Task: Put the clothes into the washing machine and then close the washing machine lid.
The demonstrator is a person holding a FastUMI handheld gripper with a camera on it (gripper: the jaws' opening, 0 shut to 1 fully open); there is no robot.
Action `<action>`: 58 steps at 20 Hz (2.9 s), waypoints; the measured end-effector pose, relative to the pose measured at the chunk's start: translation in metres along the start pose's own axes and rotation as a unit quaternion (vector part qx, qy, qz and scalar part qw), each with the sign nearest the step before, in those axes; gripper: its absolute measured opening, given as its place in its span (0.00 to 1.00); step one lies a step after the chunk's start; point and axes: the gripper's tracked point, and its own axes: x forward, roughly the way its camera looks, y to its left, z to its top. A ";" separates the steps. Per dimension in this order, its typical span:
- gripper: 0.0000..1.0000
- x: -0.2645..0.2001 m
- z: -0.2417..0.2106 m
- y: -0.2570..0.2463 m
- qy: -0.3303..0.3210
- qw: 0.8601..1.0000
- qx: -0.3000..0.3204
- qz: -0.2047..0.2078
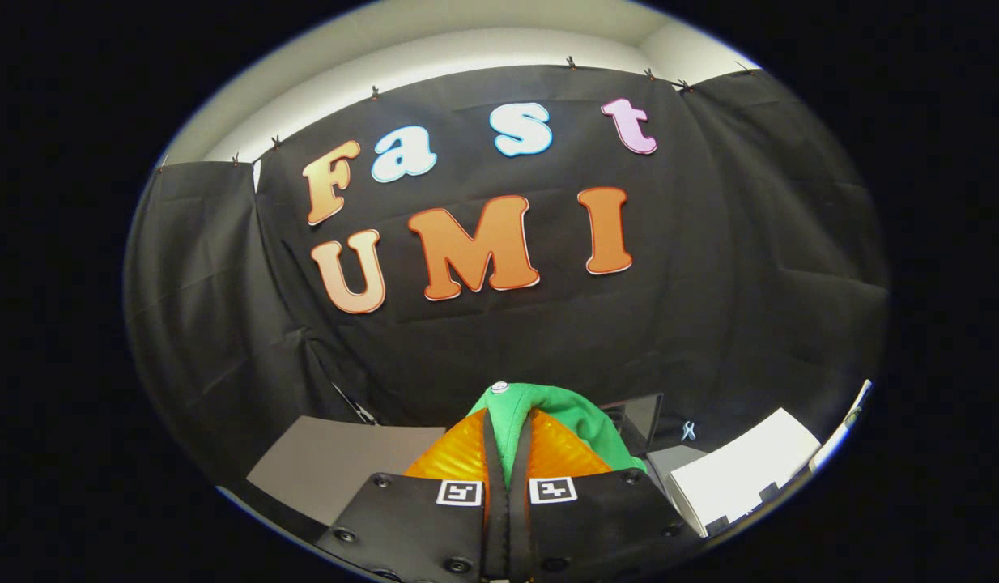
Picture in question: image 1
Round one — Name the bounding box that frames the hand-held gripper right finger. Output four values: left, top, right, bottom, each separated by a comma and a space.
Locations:
508, 410, 703, 583

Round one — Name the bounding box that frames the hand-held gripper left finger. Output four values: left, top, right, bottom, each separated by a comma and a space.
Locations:
317, 407, 508, 583

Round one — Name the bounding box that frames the green shirt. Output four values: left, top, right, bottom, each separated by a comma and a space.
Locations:
465, 381, 648, 491

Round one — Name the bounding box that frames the dark washing machine lid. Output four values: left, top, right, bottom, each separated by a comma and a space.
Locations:
601, 394, 665, 459

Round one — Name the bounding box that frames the grey cabinet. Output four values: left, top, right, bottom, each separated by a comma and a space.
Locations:
247, 416, 448, 527

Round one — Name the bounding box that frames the white box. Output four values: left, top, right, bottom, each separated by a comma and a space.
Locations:
668, 407, 823, 538

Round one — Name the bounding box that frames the black backdrop cloth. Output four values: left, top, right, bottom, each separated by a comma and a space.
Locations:
125, 65, 889, 487

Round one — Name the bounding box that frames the white shelf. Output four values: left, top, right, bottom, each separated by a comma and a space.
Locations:
807, 379, 873, 474

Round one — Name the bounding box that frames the row of black cloth clips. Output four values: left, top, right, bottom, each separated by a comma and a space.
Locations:
158, 57, 759, 169

